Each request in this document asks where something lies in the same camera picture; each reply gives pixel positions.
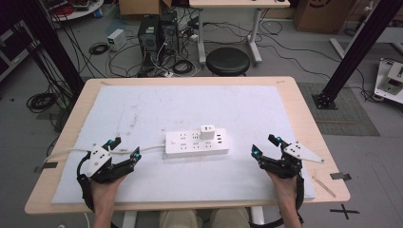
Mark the black round stool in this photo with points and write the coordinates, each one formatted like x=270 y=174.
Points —
x=227 y=60

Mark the light wooden table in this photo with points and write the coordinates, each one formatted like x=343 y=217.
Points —
x=312 y=126

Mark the person's left hand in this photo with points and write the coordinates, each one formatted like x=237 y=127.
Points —
x=103 y=193

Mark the black tape cross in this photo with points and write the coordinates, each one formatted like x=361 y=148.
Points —
x=344 y=211

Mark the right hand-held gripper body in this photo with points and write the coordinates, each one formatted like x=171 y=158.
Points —
x=301 y=152

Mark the black tape strip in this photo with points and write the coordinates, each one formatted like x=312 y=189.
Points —
x=47 y=165
x=340 y=176

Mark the person's right hand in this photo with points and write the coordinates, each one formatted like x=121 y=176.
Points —
x=285 y=188

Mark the white table leg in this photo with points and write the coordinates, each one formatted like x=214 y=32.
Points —
x=129 y=220
x=257 y=215

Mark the thin wooden stick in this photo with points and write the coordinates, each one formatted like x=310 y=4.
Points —
x=323 y=186

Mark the round white table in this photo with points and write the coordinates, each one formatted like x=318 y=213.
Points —
x=76 y=9

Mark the grey metal shelf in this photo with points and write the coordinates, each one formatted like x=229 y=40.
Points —
x=12 y=53

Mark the small cardboard box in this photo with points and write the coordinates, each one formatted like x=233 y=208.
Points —
x=139 y=7

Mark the person's leg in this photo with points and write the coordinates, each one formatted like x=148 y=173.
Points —
x=179 y=219
x=229 y=218

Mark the white device on floor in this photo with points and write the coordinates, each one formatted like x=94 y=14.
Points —
x=391 y=80

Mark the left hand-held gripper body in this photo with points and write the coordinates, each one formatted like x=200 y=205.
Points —
x=98 y=160

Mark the black computer tower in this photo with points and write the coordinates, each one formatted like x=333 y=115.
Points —
x=149 y=38
x=169 y=31

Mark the white charger adapter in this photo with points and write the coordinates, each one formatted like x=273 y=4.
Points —
x=207 y=132

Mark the white foam mat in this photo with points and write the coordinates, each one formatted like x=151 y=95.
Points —
x=196 y=104

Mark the large cardboard box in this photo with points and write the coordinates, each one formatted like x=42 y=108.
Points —
x=323 y=15

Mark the white power strip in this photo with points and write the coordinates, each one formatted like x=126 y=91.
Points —
x=196 y=150

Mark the white-legged wooden desk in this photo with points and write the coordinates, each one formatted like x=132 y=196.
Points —
x=237 y=3

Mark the person's left leg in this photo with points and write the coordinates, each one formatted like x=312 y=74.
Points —
x=179 y=219

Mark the white power supply box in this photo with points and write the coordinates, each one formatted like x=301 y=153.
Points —
x=116 y=39

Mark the grey floor mat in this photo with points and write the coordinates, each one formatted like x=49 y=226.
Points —
x=348 y=117

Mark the black metal stand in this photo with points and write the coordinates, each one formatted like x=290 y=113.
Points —
x=53 y=47
x=358 y=50

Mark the person's right leg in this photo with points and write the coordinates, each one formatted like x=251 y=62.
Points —
x=229 y=218

